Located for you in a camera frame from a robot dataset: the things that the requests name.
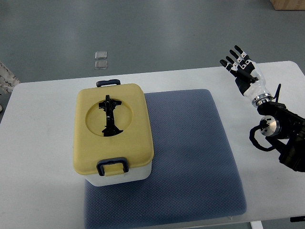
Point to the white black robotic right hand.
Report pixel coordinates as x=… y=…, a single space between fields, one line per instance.
x=248 y=77

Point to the yellow storage box lid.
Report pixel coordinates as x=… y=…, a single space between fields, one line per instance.
x=135 y=143

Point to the black lid handle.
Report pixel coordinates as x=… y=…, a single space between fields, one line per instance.
x=108 y=106

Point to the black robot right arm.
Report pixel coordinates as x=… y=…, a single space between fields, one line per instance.
x=283 y=129

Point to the cardboard box corner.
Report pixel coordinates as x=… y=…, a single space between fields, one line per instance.
x=288 y=4

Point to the white storage box base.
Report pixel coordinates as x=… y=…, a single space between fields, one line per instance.
x=134 y=174

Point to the blue grey fabric mat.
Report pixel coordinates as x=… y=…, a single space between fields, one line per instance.
x=194 y=174

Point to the upper metal floor plate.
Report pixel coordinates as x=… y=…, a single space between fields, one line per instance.
x=100 y=55

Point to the dark rear latch clip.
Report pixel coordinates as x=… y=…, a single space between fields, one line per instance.
x=108 y=82

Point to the dark latch clip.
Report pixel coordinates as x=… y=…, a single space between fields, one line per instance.
x=112 y=166
x=108 y=82

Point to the dark front latch clip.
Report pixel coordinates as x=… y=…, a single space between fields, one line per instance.
x=112 y=166

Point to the white patterned cloth at left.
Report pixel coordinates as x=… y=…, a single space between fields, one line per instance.
x=7 y=79

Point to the white table leg bracket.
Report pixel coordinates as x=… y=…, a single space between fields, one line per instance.
x=256 y=225

